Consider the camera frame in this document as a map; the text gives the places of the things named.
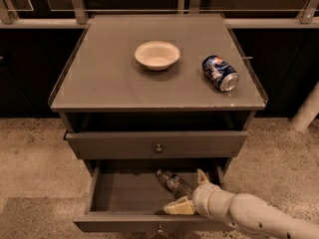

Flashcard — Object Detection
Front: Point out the grey drawer cabinet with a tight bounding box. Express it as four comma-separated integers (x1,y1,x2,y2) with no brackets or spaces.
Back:
48,13,269,177

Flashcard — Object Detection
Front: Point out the grey top drawer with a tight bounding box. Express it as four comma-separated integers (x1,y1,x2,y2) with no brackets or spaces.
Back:
65,130,247,159

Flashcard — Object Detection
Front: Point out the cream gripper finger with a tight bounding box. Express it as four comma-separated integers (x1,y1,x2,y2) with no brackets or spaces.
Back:
197,168,209,185
163,196,195,215

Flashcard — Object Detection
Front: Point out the grey open middle drawer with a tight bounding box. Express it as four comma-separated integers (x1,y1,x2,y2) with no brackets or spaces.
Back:
74,158,228,232

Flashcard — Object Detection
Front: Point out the clear plastic water bottle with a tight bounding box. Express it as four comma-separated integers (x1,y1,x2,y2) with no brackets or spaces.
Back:
156,169,193,199

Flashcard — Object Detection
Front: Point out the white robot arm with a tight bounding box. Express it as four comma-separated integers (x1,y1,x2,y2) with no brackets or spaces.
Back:
156,169,319,239

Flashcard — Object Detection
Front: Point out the metal railing frame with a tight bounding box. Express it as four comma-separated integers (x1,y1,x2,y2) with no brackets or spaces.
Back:
0,0,319,29

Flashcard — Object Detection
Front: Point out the white paper bowl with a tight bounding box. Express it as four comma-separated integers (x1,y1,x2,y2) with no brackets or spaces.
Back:
135,41,180,71

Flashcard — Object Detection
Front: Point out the blue Pepsi can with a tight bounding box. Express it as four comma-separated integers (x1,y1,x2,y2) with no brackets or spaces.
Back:
201,55,239,92

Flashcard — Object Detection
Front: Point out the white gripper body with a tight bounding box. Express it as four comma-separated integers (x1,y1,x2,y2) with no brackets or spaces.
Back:
192,182,221,219

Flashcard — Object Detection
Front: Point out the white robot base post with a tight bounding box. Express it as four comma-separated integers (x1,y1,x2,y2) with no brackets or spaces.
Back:
291,82,319,131

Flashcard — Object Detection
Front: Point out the round top drawer knob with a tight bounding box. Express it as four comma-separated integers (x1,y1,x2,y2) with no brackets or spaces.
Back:
155,144,163,153

